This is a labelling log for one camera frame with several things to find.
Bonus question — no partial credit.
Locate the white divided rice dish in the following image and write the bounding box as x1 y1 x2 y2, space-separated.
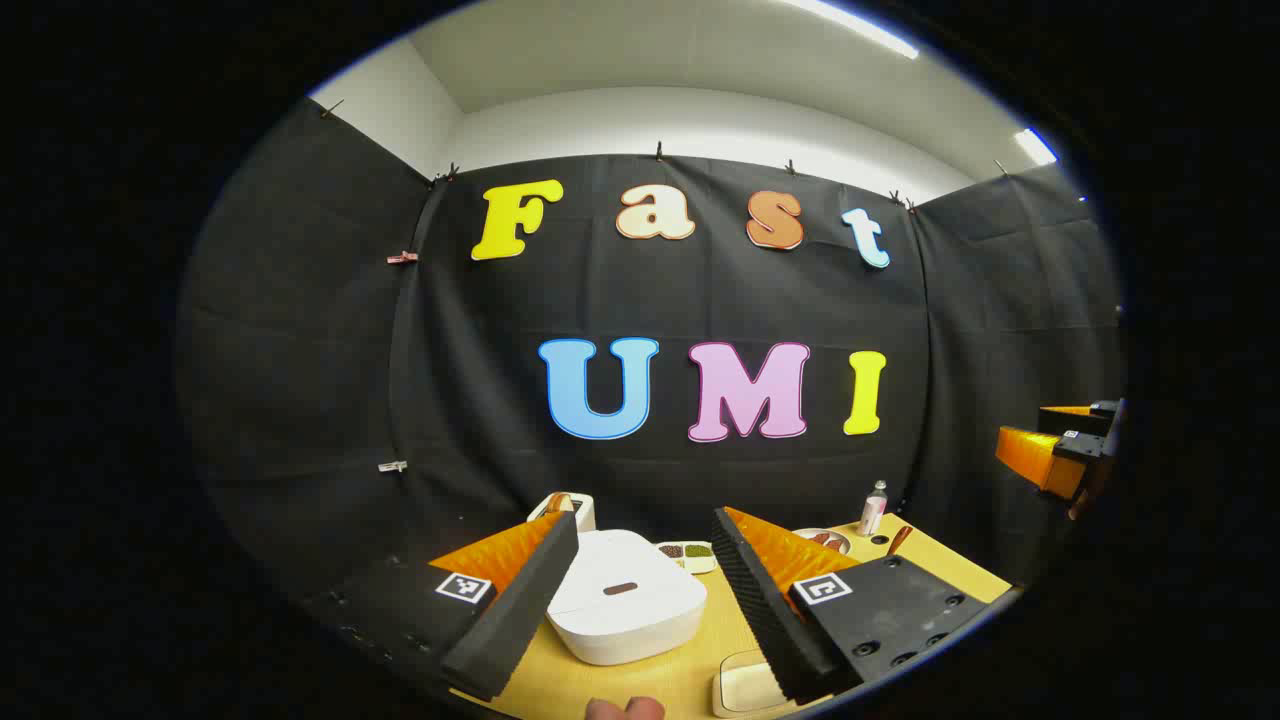
655 541 719 576

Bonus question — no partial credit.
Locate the flat white tray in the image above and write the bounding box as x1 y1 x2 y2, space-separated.
712 650 791 718

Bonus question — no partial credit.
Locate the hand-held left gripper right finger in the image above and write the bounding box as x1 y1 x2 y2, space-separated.
712 506 1001 706

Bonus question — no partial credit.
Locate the white rice cooker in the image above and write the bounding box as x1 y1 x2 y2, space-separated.
547 530 709 667

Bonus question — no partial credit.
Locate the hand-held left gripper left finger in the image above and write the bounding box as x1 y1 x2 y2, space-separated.
300 510 581 703

